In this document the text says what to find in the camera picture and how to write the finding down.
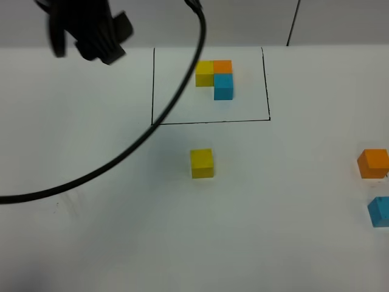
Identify blue template block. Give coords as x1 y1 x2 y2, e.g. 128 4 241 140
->
214 74 234 100

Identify black cable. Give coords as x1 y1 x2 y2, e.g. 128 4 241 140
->
0 0 208 205

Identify yellow template block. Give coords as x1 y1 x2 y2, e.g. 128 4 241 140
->
195 60 214 87

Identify orange template block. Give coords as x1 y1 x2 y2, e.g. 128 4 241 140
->
213 60 233 74

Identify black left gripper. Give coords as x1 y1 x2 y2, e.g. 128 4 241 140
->
35 0 134 65

